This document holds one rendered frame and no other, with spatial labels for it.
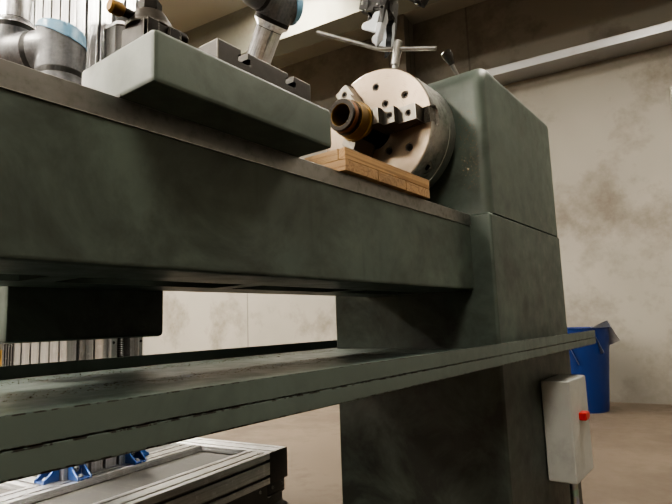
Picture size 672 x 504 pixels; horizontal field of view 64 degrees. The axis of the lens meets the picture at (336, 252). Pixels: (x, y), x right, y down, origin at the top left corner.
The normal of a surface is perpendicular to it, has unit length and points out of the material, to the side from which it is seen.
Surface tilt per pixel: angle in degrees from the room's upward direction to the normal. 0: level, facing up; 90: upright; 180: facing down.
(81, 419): 90
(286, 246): 90
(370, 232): 90
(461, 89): 90
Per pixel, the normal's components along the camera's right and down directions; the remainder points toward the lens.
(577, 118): -0.51, -0.10
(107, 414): 0.79, -0.11
